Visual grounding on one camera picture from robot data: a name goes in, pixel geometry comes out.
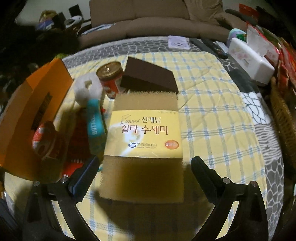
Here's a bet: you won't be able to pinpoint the round red white container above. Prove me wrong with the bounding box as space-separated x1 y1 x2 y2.
32 121 60 159

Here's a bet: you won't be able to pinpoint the teal brush white fluffy head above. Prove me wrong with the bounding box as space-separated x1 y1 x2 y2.
73 72 106 160

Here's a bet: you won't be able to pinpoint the red jar gold lid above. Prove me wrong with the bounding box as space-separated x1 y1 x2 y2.
96 61 127 99

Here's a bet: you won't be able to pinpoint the red plastic grater peeler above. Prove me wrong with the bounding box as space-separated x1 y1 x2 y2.
62 108 91 177

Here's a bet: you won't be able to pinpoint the yellow plaid cloth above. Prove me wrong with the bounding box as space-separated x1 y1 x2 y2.
4 51 268 241

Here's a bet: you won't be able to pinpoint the orange cardboard box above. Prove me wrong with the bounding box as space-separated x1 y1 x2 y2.
1 58 73 180

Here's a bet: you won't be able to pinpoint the grey stone pattern tablecloth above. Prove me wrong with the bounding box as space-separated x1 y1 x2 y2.
63 37 285 240

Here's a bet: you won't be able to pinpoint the white tissue box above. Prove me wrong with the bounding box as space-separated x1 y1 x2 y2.
228 38 274 85

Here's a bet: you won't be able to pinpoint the black remote control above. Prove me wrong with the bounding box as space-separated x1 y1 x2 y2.
189 38 228 59

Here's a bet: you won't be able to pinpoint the lavender power strip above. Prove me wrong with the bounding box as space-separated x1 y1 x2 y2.
168 36 190 50

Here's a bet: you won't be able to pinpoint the papers on sofa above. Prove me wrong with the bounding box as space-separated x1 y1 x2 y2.
81 24 114 35

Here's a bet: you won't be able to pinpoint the brown sofa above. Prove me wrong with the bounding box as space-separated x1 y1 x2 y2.
78 0 247 49

